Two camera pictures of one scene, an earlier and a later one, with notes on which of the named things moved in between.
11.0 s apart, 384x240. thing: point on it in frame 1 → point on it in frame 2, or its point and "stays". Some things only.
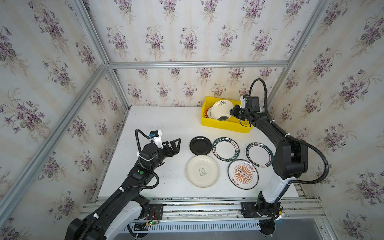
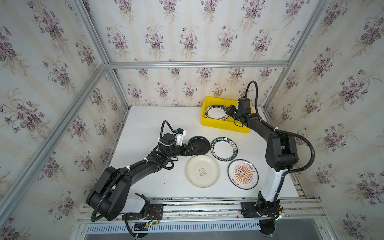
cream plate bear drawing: x=202 y=171 stays
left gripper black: x=167 y=148 → x=186 y=149
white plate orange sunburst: x=243 y=174 stays
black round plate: x=200 y=145 stays
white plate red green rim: x=259 y=154 → x=217 y=112
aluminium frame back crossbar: x=173 y=64 stays
